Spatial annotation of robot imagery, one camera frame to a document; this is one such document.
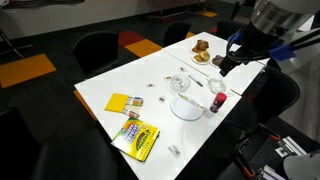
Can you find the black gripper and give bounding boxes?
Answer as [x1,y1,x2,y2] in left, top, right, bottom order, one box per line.
[218,46,250,78]

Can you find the black and white marker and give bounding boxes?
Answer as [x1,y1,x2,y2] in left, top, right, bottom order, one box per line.
[187,74,204,88]

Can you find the white plate with dark bread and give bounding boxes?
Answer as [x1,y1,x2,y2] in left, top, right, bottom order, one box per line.
[209,54,225,70]

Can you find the white plate with tan bread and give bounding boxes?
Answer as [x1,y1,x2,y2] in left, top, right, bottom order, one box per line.
[191,51,212,66]

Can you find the yellow and white marker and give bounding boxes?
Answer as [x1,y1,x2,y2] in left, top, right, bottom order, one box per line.
[177,93,208,111]

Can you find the empty white round plate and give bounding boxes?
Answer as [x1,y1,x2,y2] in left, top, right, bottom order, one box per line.
[169,94,205,122]

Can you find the small marker pack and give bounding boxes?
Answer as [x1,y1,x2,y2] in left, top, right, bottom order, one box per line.
[125,95,145,108]
[122,107,141,120]

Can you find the yellow Crayola marker box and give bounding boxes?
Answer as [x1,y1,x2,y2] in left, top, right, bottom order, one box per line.
[110,117,161,163]

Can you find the dark brown bread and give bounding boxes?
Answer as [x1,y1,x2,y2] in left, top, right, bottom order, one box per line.
[211,54,226,67]

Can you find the empty clear glass bowl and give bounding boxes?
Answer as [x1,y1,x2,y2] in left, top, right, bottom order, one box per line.
[207,77,228,94]

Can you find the tan bread roll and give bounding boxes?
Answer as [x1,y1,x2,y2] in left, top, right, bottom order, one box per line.
[199,50,211,62]
[193,54,205,64]

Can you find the black office chair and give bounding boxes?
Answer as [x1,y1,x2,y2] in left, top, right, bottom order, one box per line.
[233,64,302,134]
[0,106,44,180]
[33,128,124,180]
[162,21,192,48]
[72,30,120,78]
[215,20,246,42]

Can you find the brown bread bun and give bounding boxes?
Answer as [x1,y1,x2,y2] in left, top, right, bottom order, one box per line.
[195,39,210,50]
[191,44,208,54]

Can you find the red lid spice bottle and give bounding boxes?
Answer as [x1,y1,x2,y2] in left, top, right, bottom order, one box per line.
[209,92,228,114]

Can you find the glass bowl with wrappers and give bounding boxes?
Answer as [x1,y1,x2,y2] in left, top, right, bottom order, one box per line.
[169,74,192,94]

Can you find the black orange clamp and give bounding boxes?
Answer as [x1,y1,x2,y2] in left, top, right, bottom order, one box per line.
[256,122,282,142]
[232,144,258,179]

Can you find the white rounded housing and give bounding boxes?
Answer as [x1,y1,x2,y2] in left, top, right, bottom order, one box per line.
[283,151,320,180]

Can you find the silver metal bracket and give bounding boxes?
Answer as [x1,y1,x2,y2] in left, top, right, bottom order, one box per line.
[275,135,307,158]

